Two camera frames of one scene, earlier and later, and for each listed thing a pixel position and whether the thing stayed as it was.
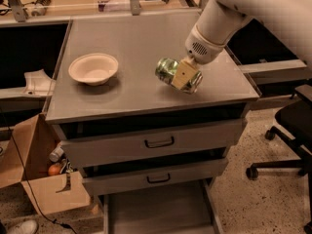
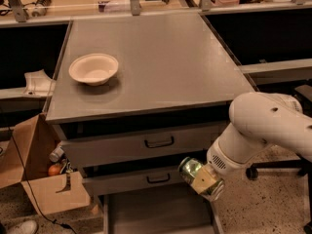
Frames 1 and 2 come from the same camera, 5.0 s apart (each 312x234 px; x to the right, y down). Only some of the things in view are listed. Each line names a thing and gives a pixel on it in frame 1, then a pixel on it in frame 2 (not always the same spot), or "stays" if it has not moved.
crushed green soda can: [166, 68] -> [187, 168]
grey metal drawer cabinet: [155, 155] stays
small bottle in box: [56, 154] stays
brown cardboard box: [26, 156] stays
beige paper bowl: [94, 69] stays
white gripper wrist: [202, 50] -> [218, 159]
